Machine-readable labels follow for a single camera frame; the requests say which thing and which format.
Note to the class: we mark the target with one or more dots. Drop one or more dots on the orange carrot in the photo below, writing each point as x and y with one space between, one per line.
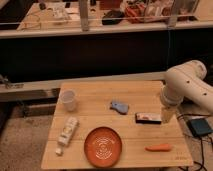
159 148

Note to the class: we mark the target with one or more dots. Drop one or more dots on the grey metal post right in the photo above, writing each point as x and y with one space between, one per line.
174 13

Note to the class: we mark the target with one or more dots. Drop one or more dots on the black foot pedal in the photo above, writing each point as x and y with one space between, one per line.
199 127

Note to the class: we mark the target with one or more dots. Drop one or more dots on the clear plastic cup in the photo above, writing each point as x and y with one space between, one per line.
67 98

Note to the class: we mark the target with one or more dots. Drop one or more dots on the blue toy object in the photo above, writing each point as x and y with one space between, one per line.
119 107

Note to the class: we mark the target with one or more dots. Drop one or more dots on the black bag on shelf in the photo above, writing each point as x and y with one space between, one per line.
112 17

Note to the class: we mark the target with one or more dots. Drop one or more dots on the grey metal post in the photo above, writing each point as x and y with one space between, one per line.
174 13
83 9

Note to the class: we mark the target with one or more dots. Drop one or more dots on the grey metal post left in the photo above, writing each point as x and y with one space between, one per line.
83 9

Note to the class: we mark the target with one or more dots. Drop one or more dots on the orange round plate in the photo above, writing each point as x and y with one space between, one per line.
103 147

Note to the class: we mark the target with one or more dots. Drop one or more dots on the black rectangular box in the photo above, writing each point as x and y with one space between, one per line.
147 118

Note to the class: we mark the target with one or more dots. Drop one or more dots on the red cluttered item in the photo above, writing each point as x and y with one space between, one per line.
135 13

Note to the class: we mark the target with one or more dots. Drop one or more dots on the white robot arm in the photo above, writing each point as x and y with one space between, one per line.
185 81

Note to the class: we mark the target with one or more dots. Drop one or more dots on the white bottle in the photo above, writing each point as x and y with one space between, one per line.
66 135

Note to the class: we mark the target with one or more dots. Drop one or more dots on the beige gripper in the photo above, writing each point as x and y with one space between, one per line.
167 114

